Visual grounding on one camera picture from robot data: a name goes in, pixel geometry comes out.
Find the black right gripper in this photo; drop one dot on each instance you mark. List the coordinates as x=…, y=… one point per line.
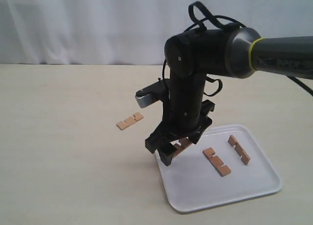
x=186, y=115

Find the white backdrop curtain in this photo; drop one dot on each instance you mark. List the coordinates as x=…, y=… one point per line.
x=126, y=32

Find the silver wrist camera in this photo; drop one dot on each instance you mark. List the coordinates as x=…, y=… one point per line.
x=152, y=93

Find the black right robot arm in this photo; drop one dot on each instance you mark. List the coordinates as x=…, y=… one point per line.
x=193, y=56

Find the white plastic tray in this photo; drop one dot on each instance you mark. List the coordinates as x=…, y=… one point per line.
x=191, y=183

